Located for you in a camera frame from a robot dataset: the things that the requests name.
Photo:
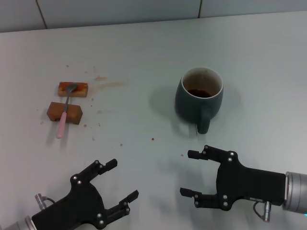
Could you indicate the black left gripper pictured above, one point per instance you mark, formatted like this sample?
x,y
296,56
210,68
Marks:
x,y
79,203

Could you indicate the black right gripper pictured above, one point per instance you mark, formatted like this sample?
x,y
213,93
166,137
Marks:
x,y
249,184

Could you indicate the grey ceramic cup with coffee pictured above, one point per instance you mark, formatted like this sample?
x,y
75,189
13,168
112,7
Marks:
x,y
189,105

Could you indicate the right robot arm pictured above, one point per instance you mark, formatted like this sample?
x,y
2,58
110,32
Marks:
x,y
296,191

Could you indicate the brown notched wooden block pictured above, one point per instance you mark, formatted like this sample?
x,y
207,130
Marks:
x,y
74,115

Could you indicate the light wooden block stained orange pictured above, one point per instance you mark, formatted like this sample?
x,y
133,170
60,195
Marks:
x,y
81,92

